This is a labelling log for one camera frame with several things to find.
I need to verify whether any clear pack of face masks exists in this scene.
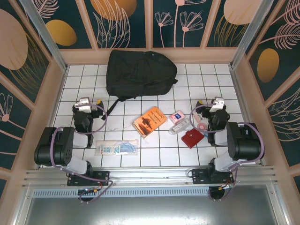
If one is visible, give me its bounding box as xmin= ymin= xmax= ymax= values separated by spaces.
xmin=95 ymin=139 xmax=139 ymax=157

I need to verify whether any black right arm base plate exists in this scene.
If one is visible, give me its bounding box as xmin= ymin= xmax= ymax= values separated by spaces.
xmin=191 ymin=169 xmax=235 ymax=186

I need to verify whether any black backpack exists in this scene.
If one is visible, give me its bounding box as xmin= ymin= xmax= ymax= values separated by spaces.
xmin=102 ymin=49 xmax=178 ymax=121

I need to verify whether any white rectangular case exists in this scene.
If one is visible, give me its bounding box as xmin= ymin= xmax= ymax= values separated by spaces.
xmin=169 ymin=118 xmax=191 ymax=135

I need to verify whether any pink tissue pack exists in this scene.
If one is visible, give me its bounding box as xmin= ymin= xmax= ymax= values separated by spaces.
xmin=169 ymin=112 xmax=184 ymax=124

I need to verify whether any aluminium frame post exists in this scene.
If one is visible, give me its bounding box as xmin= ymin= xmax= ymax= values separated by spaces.
xmin=231 ymin=0 xmax=279 ymax=68
xmin=18 ymin=0 xmax=69 ymax=72

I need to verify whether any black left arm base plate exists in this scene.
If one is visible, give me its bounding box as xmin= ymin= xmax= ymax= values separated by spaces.
xmin=67 ymin=170 xmax=111 ymax=186

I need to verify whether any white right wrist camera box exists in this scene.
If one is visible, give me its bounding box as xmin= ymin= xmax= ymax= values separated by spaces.
xmin=210 ymin=97 xmax=225 ymax=110

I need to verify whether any aluminium mounting rail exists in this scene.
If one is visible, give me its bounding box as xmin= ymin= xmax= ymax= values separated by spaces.
xmin=22 ymin=165 xmax=279 ymax=188

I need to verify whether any grey metal sheet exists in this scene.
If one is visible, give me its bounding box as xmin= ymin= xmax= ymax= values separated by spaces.
xmin=14 ymin=196 xmax=289 ymax=225

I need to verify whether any red snap wallet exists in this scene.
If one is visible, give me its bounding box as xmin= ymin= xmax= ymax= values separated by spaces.
xmin=181 ymin=128 xmax=204 ymax=149

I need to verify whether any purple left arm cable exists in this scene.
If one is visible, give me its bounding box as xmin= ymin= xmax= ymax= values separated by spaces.
xmin=51 ymin=104 xmax=114 ymax=204

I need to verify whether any grey slotted cable duct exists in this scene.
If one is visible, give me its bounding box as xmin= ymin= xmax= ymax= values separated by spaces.
xmin=31 ymin=189 xmax=213 ymax=198

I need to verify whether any aluminium side rail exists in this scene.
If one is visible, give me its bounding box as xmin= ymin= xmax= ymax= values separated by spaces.
xmin=37 ymin=67 xmax=68 ymax=169
xmin=229 ymin=67 xmax=267 ymax=166

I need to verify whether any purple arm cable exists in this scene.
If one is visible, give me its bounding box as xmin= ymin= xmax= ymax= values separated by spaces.
xmin=189 ymin=104 xmax=265 ymax=202
xmin=51 ymin=104 xmax=114 ymax=204

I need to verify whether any orange paperback book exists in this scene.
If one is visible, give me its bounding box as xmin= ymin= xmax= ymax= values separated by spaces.
xmin=133 ymin=106 xmax=168 ymax=139

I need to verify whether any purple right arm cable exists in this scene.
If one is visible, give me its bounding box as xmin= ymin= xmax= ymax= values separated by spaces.
xmin=189 ymin=104 xmax=265 ymax=202

